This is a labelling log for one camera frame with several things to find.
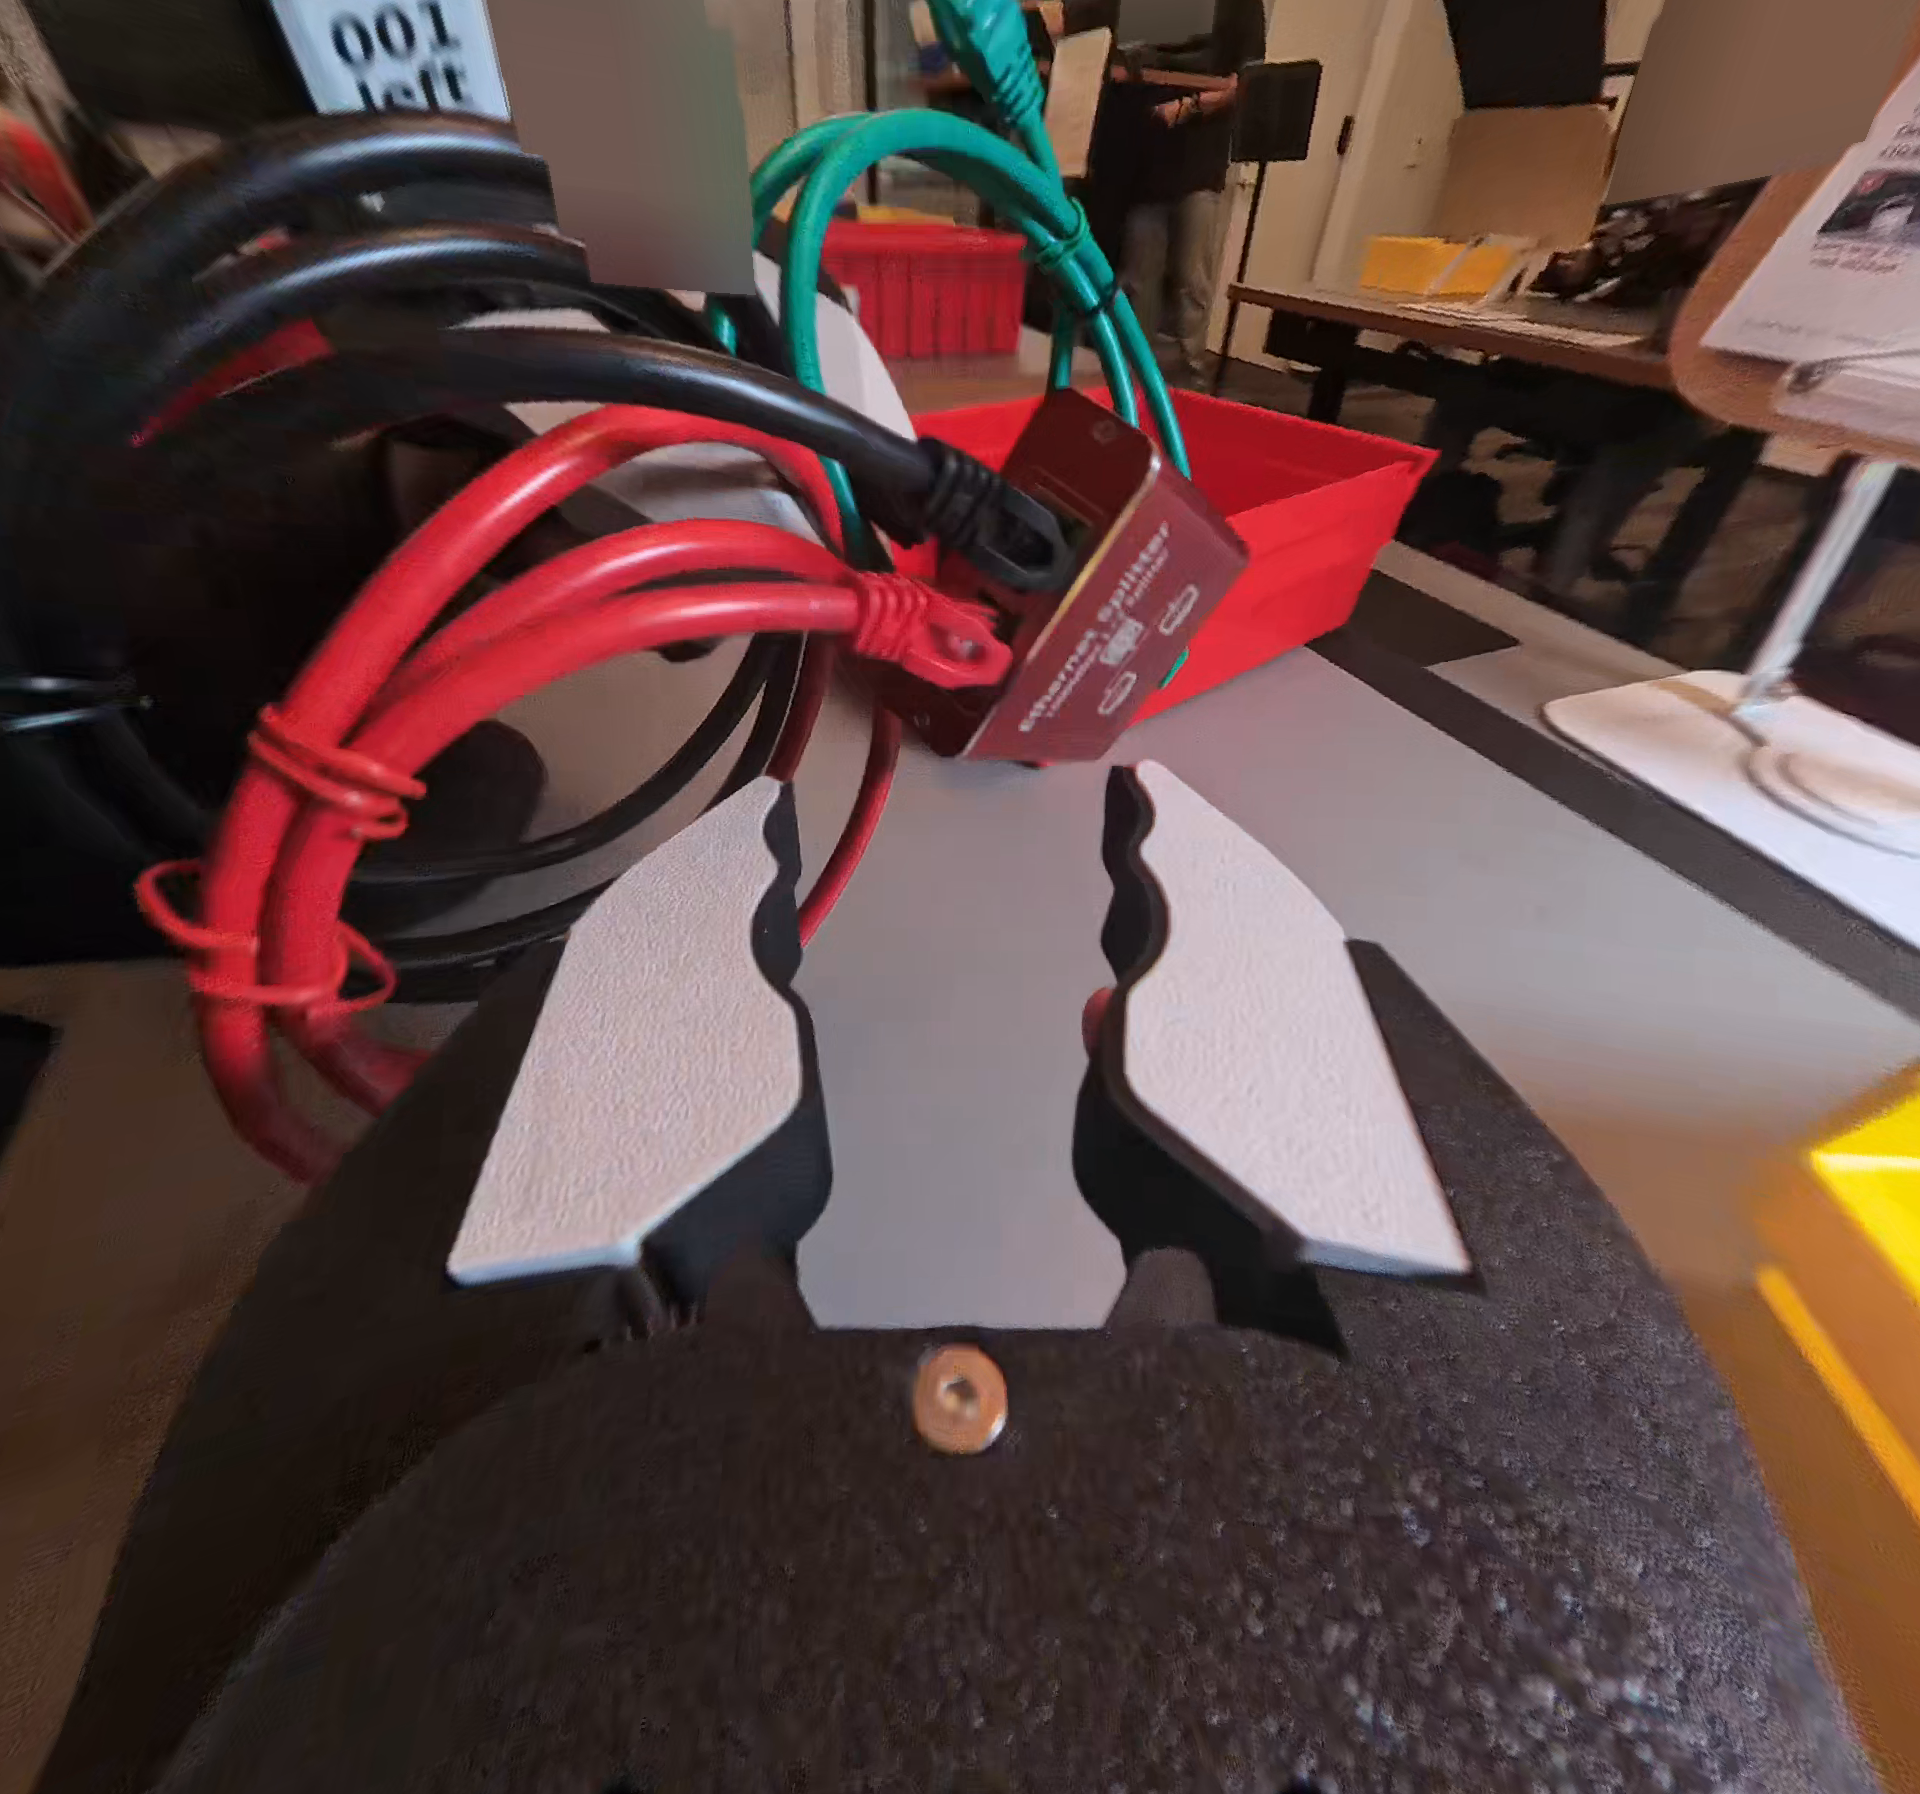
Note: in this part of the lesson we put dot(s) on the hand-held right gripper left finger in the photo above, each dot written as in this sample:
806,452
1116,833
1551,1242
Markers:
659,1059

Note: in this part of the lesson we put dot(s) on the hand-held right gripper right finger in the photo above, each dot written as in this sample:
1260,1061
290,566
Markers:
1273,1073

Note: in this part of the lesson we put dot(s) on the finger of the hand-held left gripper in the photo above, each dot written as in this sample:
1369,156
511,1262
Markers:
690,473
629,758

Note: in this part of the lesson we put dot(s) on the red ethernet splitter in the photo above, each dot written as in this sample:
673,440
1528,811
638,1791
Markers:
1109,623

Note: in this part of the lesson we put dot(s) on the red plastic bin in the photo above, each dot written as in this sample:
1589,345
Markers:
1305,520

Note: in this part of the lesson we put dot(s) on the red plastic crate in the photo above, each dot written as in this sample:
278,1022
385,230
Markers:
929,287

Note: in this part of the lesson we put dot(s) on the yellow plastic bin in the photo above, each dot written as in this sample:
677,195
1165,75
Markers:
1860,1224

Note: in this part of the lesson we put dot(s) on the black sign holder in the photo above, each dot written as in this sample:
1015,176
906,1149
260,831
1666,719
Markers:
1273,106

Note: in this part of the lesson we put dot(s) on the small yellow bin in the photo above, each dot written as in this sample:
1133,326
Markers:
1425,267

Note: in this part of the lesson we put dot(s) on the wooden background table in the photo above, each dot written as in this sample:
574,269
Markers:
1470,325

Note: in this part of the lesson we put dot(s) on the black cardboard sign stand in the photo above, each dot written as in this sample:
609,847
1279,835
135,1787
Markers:
1524,69

